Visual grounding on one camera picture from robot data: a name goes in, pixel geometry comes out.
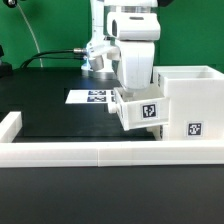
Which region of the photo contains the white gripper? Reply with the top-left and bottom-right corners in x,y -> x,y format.
118,41 -> 155,100

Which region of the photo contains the black device at left edge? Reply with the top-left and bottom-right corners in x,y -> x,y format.
0,45 -> 13,78

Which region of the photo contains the printed marker sheet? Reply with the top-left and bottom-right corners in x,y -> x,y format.
65,89 -> 114,104

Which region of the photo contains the white drawer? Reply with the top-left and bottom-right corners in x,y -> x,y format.
146,125 -> 164,141
108,84 -> 170,131

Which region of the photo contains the white drawer cabinet box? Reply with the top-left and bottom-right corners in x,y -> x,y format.
154,66 -> 224,141

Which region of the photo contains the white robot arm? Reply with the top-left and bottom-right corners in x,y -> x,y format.
82,0 -> 161,93

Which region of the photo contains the white thin cable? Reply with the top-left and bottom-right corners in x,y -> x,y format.
16,3 -> 44,69

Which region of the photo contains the black cable with connector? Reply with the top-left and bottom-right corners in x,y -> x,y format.
19,47 -> 88,69

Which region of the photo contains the white U-shaped fence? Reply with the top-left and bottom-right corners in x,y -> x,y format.
0,112 -> 224,168

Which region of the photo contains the white front drawer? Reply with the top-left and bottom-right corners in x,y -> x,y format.
146,125 -> 164,141

